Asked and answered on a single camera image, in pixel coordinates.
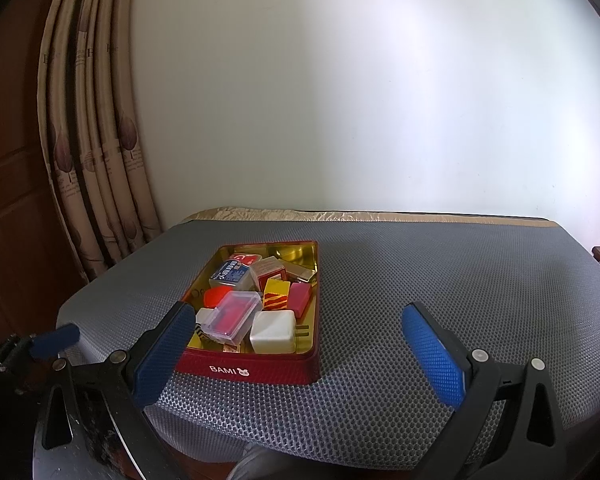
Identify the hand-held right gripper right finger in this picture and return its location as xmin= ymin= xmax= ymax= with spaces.
xmin=401 ymin=301 xmax=570 ymax=480

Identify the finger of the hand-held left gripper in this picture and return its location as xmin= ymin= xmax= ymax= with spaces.
xmin=30 ymin=323 xmax=80 ymax=361

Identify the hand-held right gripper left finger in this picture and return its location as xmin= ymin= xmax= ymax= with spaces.
xmin=32 ymin=301 xmax=196 ymax=480

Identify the small clear plastic case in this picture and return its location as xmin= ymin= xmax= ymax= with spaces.
xmin=202 ymin=292 xmax=262 ymax=346

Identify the orange-red plastic item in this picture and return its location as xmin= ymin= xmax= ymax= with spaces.
xmin=202 ymin=286 xmax=236 ymax=309

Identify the red tin box gold interior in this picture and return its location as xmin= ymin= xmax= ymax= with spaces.
xmin=174 ymin=240 xmax=322 ymax=386

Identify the clear box blue red label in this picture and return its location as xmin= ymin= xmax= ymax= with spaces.
xmin=209 ymin=252 xmax=261 ymax=291

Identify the white power adapter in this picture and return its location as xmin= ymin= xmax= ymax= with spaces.
xmin=250 ymin=309 xmax=311 ymax=355

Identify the yellow cube box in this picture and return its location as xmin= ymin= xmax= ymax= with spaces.
xmin=262 ymin=280 xmax=293 ymax=312

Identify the white and red cardboard box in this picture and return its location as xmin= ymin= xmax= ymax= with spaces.
xmin=252 ymin=256 xmax=288 ymax=286

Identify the pink box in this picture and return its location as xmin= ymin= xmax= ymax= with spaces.
xmin=287 ymin=281 xmax=312 ymax=317

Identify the grey mesh mat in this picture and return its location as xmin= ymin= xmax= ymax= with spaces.
xmin=56 ymin=219 xmax=600 ymax=471

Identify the beige satin tablecloth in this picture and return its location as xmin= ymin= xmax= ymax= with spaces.
xmin=182 ymin=206 xmax=556 ymax=226

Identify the beige patterned curtain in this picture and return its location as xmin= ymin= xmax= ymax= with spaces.
xmin=37 ymin=0 xmax=163 ymax=283

